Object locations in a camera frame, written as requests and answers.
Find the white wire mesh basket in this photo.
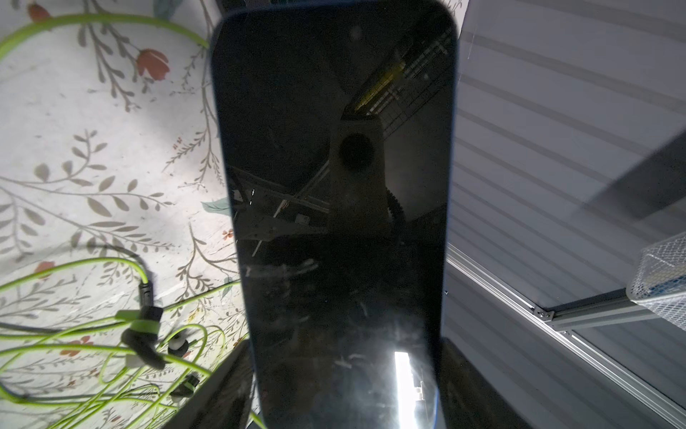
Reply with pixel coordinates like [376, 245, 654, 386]
[626, 232, 685, 330]

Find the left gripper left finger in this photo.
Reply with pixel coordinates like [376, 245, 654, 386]
[164, 340, 254, 429]

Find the floral table mat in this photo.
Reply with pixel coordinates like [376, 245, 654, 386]
[0, 0, 470, 429]

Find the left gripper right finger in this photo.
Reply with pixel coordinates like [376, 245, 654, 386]
[439, 337, 531, 428]

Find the black smartphone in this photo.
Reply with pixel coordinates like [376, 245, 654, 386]
[210, 1, 457, 428]

